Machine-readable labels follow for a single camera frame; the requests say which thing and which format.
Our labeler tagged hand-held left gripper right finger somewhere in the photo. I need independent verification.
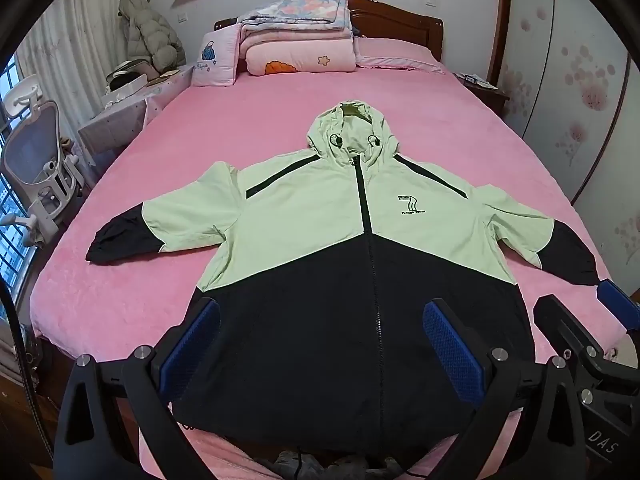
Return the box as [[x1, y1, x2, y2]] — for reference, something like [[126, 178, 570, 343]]
[[422, 299, 586, 480]]

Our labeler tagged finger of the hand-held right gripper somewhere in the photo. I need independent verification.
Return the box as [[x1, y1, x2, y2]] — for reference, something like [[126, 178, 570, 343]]
[[597, 279, 640, 333], [533, 295, 608, 377]]

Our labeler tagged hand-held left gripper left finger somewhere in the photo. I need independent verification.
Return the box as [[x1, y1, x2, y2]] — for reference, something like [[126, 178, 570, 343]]
[[52, 296, 221, 480]]

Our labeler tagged green and black hooded jacket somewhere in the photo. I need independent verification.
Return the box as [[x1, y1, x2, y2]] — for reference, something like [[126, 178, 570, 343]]
[[86, 100, 601, 436]]

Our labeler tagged grey cloth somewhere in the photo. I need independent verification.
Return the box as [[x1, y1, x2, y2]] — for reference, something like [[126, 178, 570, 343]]
[[275, 452, 361, 480]]

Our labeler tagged barred window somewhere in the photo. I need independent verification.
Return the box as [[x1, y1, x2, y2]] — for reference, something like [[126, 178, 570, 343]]
[[0, 60, 31, 306]]

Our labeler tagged floral wardrobe sliding door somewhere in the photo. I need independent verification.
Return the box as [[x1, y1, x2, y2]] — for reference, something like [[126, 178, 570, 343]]
[[500, 0, 640, 291]]

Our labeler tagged desk with pale cover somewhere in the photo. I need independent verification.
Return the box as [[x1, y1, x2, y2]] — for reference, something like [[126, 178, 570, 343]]
[[77, 62, 196, 156]]

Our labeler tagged wooden nightstand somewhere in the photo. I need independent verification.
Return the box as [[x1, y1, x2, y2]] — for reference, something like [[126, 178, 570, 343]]
[[452, 72, 511, 116]]

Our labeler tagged pink bed blanket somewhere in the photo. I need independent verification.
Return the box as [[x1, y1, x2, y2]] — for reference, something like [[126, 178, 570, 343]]
[[32, 35, 631, 480]]

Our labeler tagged white office chair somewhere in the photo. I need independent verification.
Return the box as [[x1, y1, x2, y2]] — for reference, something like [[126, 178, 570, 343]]
[[0, 74, 83, 248]]

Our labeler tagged black bag on desk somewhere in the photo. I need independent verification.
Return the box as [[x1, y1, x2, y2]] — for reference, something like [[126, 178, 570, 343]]
[[106, 60, 151, 93]]

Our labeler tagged pink cushion with blue print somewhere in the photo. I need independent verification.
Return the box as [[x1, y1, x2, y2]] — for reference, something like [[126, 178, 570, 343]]
[[191, 26, 242, 87]]

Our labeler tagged pink folded quilt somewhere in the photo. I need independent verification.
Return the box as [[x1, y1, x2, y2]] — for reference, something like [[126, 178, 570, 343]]
[[240, 30, 357, 77]]

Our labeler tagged pink pillow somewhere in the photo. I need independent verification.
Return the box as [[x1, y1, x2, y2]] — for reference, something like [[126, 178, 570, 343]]
[[354, 36, 446, 75]]

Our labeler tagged beige puffer coat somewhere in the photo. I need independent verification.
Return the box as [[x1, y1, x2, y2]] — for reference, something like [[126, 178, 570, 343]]
[[118, 0, 187, 73]]

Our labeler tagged white curtain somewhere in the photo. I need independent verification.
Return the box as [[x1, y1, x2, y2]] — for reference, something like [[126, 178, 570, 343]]
[[17, 0, 136, 111]]

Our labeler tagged wooden headboard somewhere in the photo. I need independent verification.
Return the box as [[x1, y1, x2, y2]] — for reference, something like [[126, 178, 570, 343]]
[[214, 0, 445, 63]]

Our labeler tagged thick black cable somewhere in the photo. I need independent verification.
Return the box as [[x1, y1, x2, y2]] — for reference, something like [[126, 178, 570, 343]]
[[0, 280, 46, 480]]

